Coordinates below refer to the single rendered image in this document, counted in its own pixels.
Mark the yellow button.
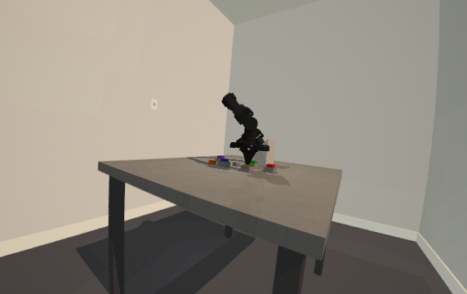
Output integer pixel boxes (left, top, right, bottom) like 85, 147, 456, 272
241, 164, 255, 172

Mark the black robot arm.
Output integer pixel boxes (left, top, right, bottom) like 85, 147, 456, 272
221, 93, 265, 149

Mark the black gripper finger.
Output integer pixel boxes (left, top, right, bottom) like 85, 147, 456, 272
247, 150, 258, 165
240, 149, 249, 165

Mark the green button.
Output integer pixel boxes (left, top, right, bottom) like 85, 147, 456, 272
250, 160, 259, 169

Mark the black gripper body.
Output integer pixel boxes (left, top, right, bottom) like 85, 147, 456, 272
230, 131, 269, 151

